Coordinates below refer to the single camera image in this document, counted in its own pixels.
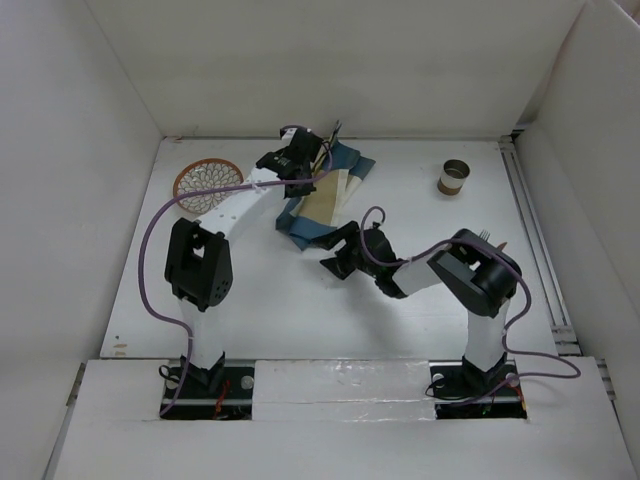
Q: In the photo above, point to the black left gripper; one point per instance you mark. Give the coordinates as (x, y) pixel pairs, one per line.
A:
(309, 188)

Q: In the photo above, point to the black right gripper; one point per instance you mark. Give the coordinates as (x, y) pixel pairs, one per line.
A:
(340, 263)

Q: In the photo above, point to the blue beige checked placemat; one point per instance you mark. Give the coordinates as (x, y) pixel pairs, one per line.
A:
(304, 219)

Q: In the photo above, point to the floral orange rimmed plate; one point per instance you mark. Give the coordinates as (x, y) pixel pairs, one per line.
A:
(206, 174)

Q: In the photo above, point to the white cup brown base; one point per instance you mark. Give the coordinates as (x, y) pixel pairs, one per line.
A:
(453, 175)

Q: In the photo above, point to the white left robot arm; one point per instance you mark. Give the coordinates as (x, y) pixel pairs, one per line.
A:
(199, 265)

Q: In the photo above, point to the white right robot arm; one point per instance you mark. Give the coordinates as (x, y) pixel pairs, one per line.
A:
(481, 277)

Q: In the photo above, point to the white foam front block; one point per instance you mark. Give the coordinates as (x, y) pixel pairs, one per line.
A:
(350, 391)

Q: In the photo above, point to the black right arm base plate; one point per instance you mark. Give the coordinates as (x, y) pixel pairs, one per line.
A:
(448, 387)

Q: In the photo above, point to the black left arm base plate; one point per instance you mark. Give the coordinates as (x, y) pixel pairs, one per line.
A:
(222, 393)

